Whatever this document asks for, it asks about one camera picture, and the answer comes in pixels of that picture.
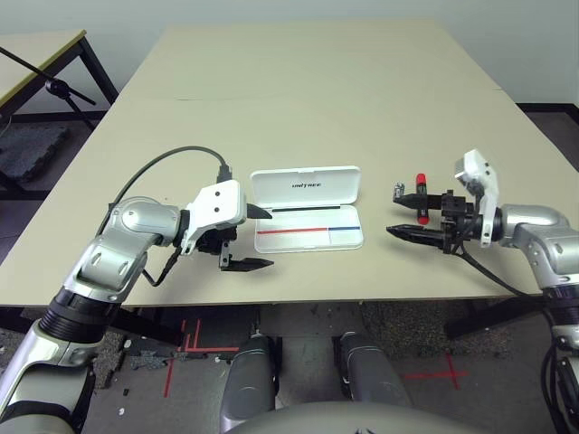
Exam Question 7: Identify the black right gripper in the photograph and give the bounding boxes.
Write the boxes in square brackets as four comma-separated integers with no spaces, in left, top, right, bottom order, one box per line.
[384,186,481,255]

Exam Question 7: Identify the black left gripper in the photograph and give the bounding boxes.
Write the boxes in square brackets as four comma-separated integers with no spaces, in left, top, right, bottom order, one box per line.
[189,203,276,274]

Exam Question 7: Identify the red whiteboard marker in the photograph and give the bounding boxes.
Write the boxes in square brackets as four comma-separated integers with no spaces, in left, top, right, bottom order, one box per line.
[414,173,432,225]

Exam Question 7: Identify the white plastic pencil case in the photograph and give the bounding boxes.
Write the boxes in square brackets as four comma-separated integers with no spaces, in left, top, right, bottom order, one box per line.
[250,165,365,253]

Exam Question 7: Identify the black table foot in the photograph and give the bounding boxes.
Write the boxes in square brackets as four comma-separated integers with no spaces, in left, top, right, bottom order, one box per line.
[445,297,545,341]
[107,307,183,345]

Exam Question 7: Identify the grey robot right leg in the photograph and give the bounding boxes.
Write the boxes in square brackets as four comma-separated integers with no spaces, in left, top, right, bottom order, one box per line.
[334,331,413,408]

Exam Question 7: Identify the grey robot torso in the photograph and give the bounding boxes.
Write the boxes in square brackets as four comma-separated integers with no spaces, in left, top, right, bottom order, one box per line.
[225,401,471,434]

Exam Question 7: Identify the black foam floor mat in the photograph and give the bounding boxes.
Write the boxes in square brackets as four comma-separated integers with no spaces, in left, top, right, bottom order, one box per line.
[0,124,71,183]

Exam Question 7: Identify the black tripod stand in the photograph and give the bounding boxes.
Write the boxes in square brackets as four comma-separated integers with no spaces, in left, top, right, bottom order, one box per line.
[0,44,99,132]

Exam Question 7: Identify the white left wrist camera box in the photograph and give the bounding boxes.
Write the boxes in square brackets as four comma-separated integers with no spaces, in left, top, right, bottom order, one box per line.
[180,179,248,257]

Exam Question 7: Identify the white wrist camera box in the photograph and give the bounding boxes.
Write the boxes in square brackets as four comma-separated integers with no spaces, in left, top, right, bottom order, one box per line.
[180,179,248,257]
[453,148,500,249]

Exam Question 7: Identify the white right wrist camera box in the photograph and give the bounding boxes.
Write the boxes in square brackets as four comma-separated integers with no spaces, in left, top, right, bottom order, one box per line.
[453,148,500,249]

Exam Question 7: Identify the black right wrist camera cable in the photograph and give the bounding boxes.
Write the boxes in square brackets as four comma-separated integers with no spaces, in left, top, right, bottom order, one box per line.
[446,238,572,434]

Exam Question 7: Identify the beige side table black frame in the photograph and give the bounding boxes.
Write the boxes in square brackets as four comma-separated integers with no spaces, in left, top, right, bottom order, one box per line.
[0,29,120,115]

